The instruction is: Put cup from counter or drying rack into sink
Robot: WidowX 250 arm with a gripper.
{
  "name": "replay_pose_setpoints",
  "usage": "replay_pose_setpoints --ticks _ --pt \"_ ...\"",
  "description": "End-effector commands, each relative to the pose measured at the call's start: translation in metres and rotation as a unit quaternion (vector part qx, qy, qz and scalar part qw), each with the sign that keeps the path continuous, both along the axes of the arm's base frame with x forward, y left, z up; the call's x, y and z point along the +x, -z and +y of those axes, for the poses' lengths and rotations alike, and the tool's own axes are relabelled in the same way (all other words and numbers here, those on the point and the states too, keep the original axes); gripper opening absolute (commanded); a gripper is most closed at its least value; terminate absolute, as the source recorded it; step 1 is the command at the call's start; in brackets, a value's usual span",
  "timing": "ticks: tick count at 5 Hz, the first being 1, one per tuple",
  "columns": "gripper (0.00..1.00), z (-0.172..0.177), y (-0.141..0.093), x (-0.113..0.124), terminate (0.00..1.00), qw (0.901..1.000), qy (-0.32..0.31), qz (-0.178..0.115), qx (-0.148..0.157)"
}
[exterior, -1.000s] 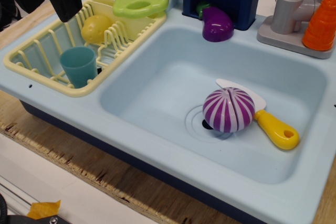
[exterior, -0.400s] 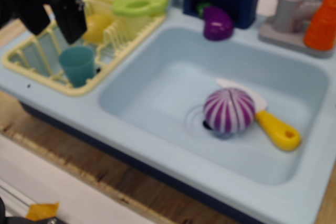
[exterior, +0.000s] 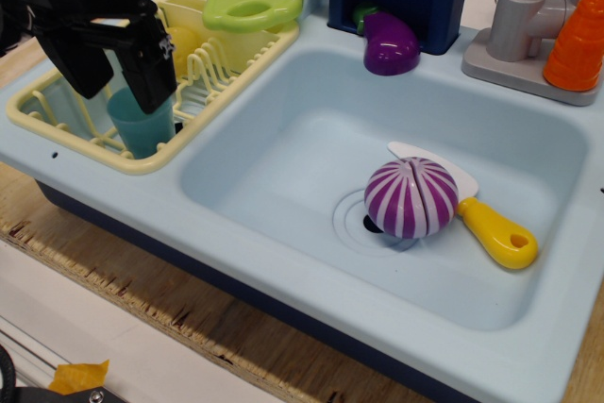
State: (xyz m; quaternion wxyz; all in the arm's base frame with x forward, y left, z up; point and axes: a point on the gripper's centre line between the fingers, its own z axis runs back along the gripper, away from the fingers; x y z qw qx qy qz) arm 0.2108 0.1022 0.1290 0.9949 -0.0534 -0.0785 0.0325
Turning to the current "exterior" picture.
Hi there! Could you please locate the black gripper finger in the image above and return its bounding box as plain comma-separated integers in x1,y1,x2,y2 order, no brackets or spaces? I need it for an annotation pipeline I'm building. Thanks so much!
33,27,114,99
116,35,176,113

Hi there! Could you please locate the teal plastic cup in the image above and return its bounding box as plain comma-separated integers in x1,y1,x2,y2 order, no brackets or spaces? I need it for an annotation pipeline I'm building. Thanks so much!
107,88,176,159

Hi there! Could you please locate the pale yellow drying rack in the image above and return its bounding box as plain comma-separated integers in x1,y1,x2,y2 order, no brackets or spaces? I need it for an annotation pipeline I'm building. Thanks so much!
1,0,299,175

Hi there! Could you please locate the light blue toy sink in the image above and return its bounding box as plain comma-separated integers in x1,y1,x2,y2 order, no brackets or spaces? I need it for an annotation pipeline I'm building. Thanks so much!
1,0,603,402

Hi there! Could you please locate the purple toy eggplant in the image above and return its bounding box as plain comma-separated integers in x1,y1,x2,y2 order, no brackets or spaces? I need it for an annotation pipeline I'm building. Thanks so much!
353,3,421,76

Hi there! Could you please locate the purple striped toy onion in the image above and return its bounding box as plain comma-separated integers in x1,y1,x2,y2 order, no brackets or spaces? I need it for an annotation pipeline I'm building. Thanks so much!
364,157,459,240

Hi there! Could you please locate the yellow tape piece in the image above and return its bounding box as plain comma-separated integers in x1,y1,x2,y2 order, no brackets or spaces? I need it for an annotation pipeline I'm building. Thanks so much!
47,360,110,395

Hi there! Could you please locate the grey toy faucet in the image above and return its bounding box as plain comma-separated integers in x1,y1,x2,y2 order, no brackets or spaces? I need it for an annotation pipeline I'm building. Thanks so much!
461,0,601,107

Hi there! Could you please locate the orange toy carrot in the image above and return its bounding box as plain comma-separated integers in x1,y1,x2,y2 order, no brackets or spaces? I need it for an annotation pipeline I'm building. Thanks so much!
543,0,603,92

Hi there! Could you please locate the black cable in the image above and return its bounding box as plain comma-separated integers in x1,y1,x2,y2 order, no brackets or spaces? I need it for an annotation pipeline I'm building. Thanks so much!
0,348,15,399

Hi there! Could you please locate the grey metal bracket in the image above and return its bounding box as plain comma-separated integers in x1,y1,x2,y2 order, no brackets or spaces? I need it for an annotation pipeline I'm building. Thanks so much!
13,387,125,403

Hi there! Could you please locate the yellow handled toy knife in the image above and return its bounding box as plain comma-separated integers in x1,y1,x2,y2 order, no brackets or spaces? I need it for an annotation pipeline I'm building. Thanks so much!
387,142,539,270

